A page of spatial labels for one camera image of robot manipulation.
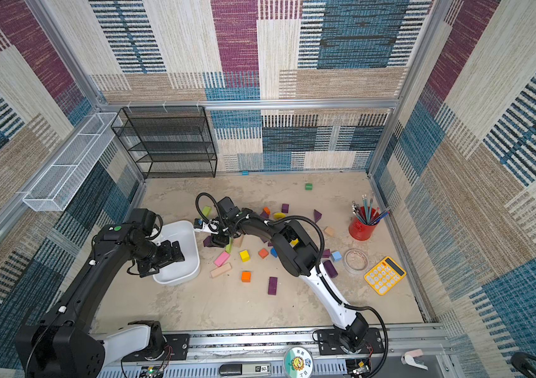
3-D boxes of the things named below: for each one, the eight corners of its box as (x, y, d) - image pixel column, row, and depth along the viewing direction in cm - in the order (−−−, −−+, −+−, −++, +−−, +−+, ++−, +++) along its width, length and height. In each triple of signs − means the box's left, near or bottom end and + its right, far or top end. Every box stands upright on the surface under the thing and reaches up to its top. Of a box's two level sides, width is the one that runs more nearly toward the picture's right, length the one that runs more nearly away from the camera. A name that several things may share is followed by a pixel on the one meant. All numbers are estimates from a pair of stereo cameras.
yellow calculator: (381, 297, 85) (383, 295, 83) (361, 276, 89) (363, 274, 88) (405, 275, 89) (407, 273, 88) (385, 257, 94) (387, 254, 93)
